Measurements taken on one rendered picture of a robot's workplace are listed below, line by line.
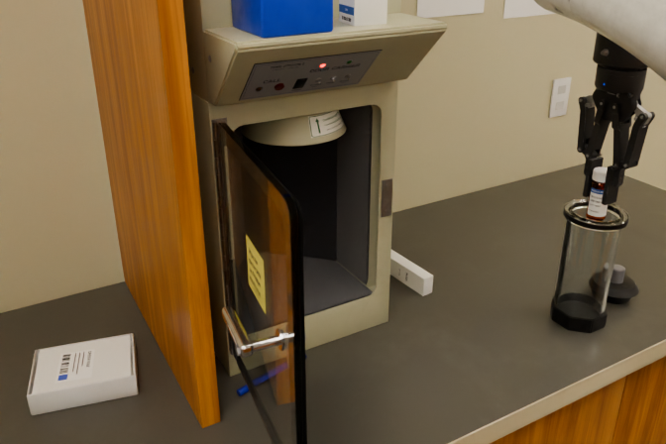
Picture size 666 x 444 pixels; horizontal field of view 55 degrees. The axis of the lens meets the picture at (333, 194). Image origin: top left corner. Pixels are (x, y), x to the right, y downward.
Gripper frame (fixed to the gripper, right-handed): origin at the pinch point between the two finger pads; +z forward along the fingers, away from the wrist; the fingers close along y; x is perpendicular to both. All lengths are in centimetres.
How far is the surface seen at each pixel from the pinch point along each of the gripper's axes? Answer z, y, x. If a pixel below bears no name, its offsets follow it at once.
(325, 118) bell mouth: -13, 20, 44
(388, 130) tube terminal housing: -10.3, 17.0, 33.8
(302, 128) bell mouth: -12, 20, 48
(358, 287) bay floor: 20.3, 19.8, 37.6
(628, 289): 24.8, -1.7, -11.4
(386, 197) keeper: 1.8, 16.9, 33.9
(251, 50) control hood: -28, 6, 62
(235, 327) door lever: 1, -7, 71
